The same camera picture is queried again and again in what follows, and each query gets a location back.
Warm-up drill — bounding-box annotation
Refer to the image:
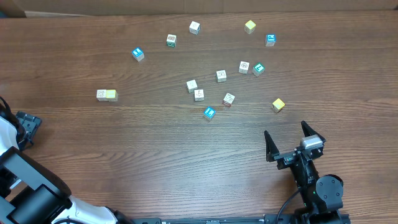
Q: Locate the green letter block upper left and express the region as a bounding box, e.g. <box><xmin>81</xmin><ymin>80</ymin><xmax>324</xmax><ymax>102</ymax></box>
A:
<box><xmin>166</xmin><ymin>34</ymin><xmax>177</xmax><ymax>47</ymax></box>

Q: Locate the red letter white block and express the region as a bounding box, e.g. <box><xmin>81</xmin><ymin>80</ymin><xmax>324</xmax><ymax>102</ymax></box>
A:
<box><xmin>96</xmin><ymin>90</ymin><xmax>107</xmax><ymax>101</ymax></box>

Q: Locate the red edged picture block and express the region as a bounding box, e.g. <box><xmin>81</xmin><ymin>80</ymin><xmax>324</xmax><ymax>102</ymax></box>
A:
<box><xmin>223</xmin><ymin>93</ymin><xmax>235</xmax><ymax>107</ymax></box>

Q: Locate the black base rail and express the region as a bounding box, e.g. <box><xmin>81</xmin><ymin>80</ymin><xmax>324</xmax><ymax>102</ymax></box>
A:
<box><xmin>74</xmin><ymin>213</ymin><xmax>352</xmax><ymax>224</ymax></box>

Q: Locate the cardboard back wall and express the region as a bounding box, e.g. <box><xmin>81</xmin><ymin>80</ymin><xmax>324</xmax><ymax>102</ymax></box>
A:
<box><xmin>1</xmin><ymin>0</ymin><xmax>397</xmax><ymax>17</ymax></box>

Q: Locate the white picture block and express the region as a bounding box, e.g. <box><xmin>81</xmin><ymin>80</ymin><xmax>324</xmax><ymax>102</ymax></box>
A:
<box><xmin>238</xmin><ymin>61</ymin><xmax>249</xmax><ymax>74</ymax></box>
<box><xmin>216</xmin><ymin>70</ymin><xmax>227</xmax><ymax>83</ymax></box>

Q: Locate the blue L block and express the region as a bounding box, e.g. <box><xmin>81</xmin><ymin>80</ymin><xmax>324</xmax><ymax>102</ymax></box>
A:
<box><xmin>203</xmin><ymin>107</ymin><xmax>216</xmax><ymax>121</ymax></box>

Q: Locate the green seven block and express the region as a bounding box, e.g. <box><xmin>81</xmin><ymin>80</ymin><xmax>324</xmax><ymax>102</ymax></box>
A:
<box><xmin>252</xmin><ymin>62</ymin><xmax>265</xmax><ymax>77</ymax></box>

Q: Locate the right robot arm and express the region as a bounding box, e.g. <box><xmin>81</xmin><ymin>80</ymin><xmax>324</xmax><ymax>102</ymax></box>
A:
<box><xmin>264</xmin><ymin>121</ymin><xmax>351</xmax><ymax>224</ymax></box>

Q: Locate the white block top centre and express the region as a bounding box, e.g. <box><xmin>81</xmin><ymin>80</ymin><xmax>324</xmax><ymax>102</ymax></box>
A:
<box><xmin>189</xmin><ymin>21</ymin><xmax>200</xmax><ymax>35</ymax></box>

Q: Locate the plain white block centre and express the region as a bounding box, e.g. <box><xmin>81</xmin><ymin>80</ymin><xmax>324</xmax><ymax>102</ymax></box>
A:
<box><xmin>186</xmin><ymin>80</ymin><xmax>198</xmax><ymax>93</ymax></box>

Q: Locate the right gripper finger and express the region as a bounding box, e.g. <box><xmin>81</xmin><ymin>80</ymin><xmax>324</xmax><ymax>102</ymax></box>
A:
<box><xmin>264</xmin><ymin>131</ymin><xmax>280</xmax><ymax>162</ymax></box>
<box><xmin>300</xmin><ymin>120</ymin><xmax>326</xmax><ymax>143</ymax></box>

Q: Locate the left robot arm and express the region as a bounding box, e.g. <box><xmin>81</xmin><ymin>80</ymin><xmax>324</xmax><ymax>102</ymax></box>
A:
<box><xmin>1</xmin><ymin>102</ymin><xmax>132</xmax><ymax>224</ymax></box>

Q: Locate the yellow block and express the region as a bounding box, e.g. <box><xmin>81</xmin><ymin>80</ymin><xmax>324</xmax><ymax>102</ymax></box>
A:
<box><xmin>106</xmin><ymin>90</ymin><xmax>118</xmax><ymax>101</ymax></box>
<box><xmin>244</xmin><ymin>20</ymin><xmax>256</xmax><ymax>34</ymax></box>
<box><xmin>272</xmin><ymin>98</ymin><xmax>285</xmax><ymax>113</ymax></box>

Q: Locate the white picture block right centre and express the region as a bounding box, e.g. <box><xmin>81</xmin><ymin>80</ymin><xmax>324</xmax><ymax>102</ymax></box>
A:
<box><xmin>238</xmin><ymin>61</ymin><xmax>249</xmax><ymax>74</ymax></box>

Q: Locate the white X letter block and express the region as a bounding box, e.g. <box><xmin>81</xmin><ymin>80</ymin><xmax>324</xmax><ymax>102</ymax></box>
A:
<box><xmin>194</xmin><ymin>89</ymin><xmax>205</xmax><ymax>101</ymax></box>

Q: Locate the blue top block upper right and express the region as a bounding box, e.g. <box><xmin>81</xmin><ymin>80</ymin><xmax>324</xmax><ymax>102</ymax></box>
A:
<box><xmin>265</xmin><ymin>34</ymin><xmax>276</xmax><ymax>47</ymax></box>

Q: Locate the blue top block far left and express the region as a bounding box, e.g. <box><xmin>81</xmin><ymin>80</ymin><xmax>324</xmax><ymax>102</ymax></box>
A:
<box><xmin>131</xmin><ymin>47</ymin><xmax>145</xmax><ymax>62</ymax></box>

